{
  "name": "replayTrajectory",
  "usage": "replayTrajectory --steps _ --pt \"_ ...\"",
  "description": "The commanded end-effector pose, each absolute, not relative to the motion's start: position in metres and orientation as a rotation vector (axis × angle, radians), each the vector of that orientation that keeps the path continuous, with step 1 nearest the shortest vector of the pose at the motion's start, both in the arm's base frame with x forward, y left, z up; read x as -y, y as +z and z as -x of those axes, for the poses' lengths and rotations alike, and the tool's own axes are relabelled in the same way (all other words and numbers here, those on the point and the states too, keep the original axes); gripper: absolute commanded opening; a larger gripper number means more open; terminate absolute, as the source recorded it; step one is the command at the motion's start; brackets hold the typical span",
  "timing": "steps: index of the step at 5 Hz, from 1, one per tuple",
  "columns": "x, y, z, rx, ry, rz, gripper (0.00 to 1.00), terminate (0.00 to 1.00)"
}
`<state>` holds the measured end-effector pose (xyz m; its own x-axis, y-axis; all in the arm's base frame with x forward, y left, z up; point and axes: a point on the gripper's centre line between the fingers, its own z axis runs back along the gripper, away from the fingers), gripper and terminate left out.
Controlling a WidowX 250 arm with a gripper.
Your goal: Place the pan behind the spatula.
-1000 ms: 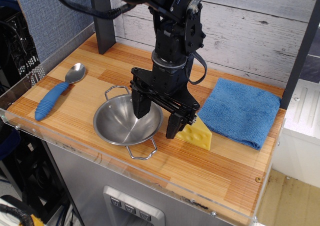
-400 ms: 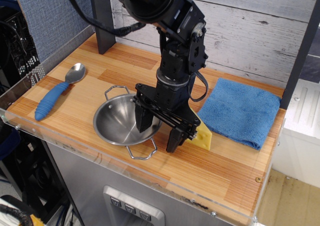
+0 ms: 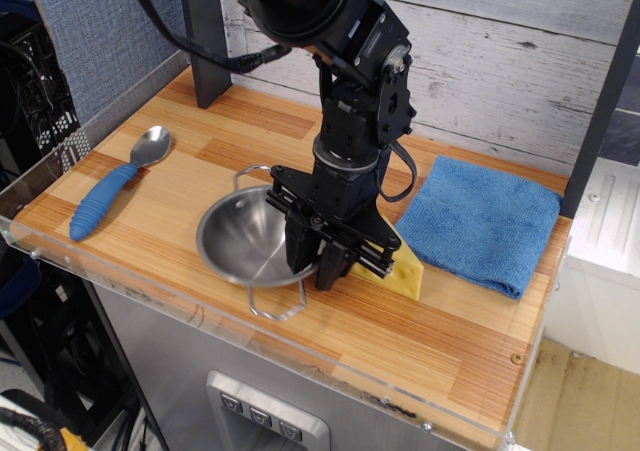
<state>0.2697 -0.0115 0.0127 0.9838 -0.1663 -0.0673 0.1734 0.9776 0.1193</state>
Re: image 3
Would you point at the blue handled metal spoon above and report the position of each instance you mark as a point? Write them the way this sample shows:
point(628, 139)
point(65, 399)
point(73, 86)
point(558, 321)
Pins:
point(150, 148)

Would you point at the silver control panel with buttons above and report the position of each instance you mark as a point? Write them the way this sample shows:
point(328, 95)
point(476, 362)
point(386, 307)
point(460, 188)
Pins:
point(248, 418)

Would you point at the folded blue cloth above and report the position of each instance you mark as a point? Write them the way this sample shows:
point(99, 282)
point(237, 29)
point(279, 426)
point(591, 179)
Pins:
point(488, 227)

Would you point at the clear acrylic table guard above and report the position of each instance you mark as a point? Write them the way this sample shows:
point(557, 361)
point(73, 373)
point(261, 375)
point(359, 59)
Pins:
point(455, 362)

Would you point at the white metal block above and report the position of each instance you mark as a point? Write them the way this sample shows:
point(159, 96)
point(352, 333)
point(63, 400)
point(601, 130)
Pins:
point(595, 308)

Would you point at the dark grey post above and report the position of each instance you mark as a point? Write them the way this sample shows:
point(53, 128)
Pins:
point(611, 91)
point(204, 23)

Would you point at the dark grey right post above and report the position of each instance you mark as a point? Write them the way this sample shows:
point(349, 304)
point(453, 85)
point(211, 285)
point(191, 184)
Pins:
point(611, 91)

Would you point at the grey metal cabinet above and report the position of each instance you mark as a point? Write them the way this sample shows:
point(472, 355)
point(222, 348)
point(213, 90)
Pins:
point(170, 360)

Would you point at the yellow and black object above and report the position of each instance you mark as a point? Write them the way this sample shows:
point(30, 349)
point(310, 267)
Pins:
point(22, 431)

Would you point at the dark grey left post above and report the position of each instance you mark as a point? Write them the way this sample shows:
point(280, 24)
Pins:
point(204, 23)

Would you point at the black equipment rack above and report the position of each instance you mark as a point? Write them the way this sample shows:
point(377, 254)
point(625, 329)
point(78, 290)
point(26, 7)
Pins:
point(37, 110)

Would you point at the yellow toy cheese wedge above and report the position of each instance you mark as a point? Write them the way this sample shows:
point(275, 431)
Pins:
point(405, 278)

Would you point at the small steel two-handled pan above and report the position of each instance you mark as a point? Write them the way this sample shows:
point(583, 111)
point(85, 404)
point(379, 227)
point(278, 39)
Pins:
point(242, 239)

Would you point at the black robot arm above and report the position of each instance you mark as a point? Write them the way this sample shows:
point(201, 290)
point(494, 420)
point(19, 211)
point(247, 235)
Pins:
point(362, 51)

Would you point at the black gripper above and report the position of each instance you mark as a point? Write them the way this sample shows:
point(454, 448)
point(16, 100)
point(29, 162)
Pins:
point(331, 214)

